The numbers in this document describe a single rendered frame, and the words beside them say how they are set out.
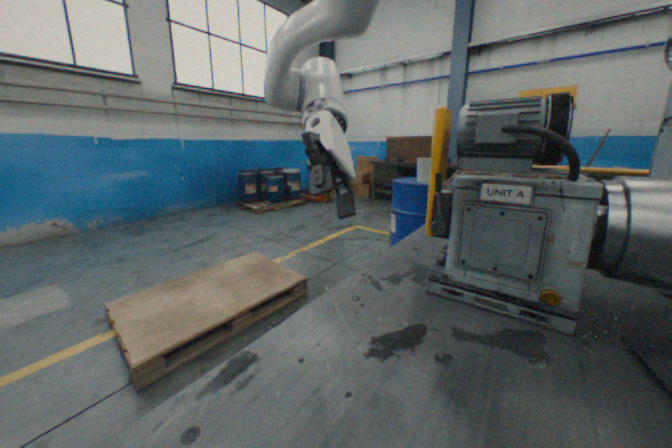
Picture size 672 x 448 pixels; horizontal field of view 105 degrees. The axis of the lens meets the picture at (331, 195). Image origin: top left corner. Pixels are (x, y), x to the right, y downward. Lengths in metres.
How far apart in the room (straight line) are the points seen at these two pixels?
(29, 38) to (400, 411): 5.20
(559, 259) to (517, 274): 0.09
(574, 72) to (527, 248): 5.47
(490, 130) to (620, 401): 0.57
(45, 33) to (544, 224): 5.30
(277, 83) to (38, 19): 4.88
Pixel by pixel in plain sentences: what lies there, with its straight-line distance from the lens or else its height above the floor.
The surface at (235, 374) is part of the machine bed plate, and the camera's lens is 0.64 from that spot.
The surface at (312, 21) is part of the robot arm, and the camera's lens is 0.46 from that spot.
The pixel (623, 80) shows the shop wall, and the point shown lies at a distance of 6.16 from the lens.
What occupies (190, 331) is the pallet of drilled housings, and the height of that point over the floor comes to 0.15.
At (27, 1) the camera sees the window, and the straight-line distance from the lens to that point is 5.33.
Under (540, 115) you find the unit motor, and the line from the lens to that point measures 0.83.
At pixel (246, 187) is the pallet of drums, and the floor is 0.44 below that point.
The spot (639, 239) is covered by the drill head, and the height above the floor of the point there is 1.05.
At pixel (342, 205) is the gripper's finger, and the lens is 0.44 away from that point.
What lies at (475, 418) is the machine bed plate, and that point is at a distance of 0.60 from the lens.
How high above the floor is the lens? 1.24
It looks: 11 degrees down
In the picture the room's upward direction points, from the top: straight up
